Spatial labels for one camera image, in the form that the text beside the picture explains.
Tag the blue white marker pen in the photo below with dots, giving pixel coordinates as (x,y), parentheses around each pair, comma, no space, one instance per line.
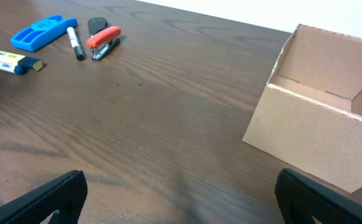
(16,69)

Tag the yellow black highlighter marker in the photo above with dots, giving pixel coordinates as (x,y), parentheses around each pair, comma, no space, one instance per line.
(22,60)

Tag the blue plastic tool holder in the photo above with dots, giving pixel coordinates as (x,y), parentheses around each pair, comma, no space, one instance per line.
(42,32)

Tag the black teardrop glue bottle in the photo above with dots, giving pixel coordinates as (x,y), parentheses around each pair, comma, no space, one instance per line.
(96,24)

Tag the brown cardboard box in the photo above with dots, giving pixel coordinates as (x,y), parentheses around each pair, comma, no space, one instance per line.
(310,112)

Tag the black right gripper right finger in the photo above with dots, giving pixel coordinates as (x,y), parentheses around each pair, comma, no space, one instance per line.
(302,200)

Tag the black white marker pen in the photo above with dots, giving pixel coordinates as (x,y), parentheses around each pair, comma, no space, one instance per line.
(75,43)

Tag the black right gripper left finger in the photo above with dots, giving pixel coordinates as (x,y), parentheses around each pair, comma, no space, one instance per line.
(62,199)

